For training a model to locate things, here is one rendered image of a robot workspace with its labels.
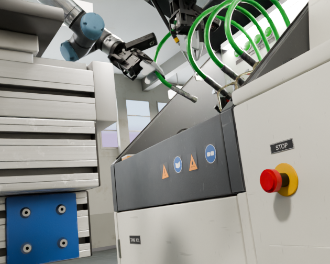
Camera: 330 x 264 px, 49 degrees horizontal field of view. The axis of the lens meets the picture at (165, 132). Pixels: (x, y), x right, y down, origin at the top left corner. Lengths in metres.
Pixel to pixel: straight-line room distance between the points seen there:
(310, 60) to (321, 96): 0.06
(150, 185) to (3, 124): 0.60
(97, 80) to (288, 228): 0.37
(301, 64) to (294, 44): 0.30
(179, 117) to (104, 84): 0.91
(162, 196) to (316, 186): 0.48
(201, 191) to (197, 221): 0.07
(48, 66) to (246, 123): 0.35
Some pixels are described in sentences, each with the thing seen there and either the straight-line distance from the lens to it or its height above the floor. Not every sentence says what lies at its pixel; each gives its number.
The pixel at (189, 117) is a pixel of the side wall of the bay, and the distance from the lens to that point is 1.45.
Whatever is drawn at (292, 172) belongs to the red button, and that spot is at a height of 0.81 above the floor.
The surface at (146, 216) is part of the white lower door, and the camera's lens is 1.04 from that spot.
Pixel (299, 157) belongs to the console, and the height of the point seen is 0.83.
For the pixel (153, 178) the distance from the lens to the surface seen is 0.98.
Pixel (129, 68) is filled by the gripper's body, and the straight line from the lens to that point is 1.23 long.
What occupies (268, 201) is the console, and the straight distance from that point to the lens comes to 0.63.
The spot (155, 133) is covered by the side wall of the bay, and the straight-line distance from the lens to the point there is 1.35.
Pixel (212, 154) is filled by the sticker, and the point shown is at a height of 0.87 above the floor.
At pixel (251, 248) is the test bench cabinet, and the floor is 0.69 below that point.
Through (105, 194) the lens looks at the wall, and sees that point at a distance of 9.83.
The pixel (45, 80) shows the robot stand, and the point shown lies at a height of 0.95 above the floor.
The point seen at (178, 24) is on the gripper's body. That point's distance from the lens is 1.17.
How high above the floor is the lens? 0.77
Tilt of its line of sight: 12 degrees up
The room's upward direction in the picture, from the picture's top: 6 degrees counter-clockwise
